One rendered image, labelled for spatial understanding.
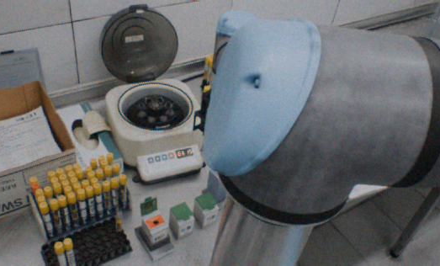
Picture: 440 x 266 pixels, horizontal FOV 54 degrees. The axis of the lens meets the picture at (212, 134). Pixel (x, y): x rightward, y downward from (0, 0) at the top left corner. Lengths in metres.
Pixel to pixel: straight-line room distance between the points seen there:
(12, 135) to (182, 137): 0.43
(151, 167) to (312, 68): 0.86
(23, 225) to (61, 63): 0.47
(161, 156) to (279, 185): 0.82
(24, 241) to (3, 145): 0.26
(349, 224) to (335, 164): 2.05
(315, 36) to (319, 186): 0.10
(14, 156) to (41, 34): 0.33
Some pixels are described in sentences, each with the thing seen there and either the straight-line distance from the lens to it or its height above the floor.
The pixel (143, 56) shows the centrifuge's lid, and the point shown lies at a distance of 1.31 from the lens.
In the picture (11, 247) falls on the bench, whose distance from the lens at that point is 1.06.
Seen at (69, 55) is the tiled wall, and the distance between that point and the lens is 1.29.
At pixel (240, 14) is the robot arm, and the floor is 1.38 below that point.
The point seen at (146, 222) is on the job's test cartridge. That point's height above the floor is 0.95.
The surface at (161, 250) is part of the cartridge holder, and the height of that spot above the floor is 0.89.
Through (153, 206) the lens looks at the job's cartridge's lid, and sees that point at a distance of 0.97.
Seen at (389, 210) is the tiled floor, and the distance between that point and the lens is 2.51.
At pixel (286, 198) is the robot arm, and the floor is 1.49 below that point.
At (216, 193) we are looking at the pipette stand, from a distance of 1.05.
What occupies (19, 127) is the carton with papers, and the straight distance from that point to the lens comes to 1.22.
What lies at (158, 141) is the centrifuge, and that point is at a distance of 1.10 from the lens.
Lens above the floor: 1.73
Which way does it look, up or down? 42 degrees down
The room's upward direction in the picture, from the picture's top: 8 degrees clockwise
